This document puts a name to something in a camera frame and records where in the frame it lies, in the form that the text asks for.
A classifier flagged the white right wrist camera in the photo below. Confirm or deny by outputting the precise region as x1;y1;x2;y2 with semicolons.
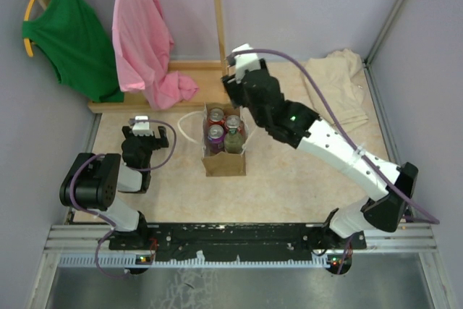
226;43;260;84

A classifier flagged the beige folded cloth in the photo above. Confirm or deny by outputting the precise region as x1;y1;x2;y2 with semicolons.
305;48;368;132

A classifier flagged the red coke can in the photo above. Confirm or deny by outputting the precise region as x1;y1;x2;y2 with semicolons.
224;114;245;136
207;108;226;127

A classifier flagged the pink t-shirt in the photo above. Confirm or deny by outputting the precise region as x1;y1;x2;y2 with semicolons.
111;0;178;110

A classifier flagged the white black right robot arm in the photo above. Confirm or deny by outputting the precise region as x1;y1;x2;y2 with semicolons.
222;54;418;248

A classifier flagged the green-capped Chang soda bottle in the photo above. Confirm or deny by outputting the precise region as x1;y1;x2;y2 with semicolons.
224;128;245;154

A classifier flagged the aluminium frame rail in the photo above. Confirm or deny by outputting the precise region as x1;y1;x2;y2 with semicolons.
45;223;437;271

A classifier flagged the wooden clothes rack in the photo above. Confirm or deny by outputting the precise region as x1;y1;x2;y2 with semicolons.
37;0;229;114

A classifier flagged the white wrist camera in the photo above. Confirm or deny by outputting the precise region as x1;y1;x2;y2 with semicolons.
129;115;153;137
226;43;260;84

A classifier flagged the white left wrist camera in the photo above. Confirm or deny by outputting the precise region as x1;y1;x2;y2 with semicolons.
129;115;153;137

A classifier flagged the green tank top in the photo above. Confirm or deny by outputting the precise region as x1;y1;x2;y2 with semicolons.
22;0;124;103

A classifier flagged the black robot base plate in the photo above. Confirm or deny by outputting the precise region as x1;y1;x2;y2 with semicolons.
109;223;347;262

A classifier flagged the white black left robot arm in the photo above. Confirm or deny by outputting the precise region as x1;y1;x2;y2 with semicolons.
59;119;176;250

